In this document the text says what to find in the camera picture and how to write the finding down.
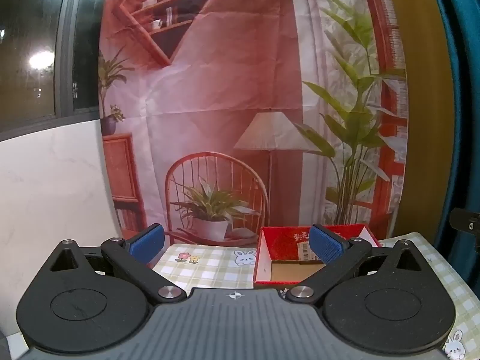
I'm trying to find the dark window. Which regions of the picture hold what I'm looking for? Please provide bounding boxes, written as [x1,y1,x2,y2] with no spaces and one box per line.
[0,0,109,133]

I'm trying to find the green checked tablecloth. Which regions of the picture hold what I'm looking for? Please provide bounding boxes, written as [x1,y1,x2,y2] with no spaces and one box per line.
[150,230,480,360]

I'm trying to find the brown wooden board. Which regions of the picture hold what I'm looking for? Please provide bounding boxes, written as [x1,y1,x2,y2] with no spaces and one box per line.
[382,0,463,241]

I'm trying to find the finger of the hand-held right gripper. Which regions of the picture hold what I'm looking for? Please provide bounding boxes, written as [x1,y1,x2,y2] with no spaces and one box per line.
[450,208,480,234]

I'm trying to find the printed room wall poster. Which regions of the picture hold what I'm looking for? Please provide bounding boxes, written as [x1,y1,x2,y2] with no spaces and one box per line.
[98,0,409,241]

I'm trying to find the red cardboard box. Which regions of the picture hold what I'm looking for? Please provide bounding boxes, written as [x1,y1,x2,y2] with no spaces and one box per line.
[254,224,383,285]

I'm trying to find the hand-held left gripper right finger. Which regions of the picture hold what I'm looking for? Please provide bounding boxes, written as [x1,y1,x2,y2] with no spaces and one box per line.
[286,224,426,304]

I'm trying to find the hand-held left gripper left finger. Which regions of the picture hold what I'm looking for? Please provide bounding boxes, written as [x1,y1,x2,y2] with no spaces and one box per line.
[45,224,187,304]

